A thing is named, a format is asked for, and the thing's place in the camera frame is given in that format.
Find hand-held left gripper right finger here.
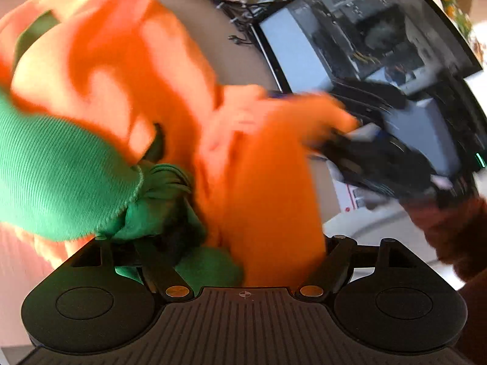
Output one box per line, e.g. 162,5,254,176
297,235,423,305

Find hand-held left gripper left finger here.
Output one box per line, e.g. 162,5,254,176
68,235,195,302

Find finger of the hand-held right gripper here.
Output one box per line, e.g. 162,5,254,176
329,78,408,122

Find orange pumpkin costume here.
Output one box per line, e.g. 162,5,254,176
0,0,360,287

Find person's right forearm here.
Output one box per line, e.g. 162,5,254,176
401,194,487,365

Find white printed poster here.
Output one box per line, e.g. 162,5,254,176
327,160,419,236

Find orange artificial flowers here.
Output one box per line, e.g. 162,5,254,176
434,0,487,65

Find black cables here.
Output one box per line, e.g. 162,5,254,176
163,0,267,46

